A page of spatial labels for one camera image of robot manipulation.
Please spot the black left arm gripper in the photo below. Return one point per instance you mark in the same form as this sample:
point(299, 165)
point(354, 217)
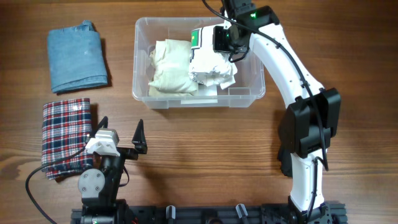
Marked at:
point(140, 144)

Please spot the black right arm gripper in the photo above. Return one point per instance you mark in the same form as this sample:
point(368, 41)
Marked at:
point(218, 45)

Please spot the white printed t-shirt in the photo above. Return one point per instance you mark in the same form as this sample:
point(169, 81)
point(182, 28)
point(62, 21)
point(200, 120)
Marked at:
point(206, 66)

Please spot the cream garment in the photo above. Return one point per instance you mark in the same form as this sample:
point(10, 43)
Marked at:
point(171, 59)

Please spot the black garment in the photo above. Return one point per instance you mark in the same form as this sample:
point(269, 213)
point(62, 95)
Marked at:
point(284, 157)

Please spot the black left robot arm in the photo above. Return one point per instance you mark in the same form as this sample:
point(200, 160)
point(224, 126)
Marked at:
point(99, 188)

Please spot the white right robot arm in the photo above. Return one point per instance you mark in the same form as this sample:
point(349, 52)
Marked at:
point(311, 115)

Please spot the clear plastic storage bin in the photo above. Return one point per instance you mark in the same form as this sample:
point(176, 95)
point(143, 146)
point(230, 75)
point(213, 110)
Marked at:
point(250, 81)

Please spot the folded red plaid shirt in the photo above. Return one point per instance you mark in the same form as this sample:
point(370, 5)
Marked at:
point(65, 126)

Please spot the folded blue denim garment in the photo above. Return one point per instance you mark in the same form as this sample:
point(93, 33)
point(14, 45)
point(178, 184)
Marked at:
point(76, 58)

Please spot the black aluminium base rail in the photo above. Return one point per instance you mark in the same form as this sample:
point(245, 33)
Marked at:
point(332, 212)

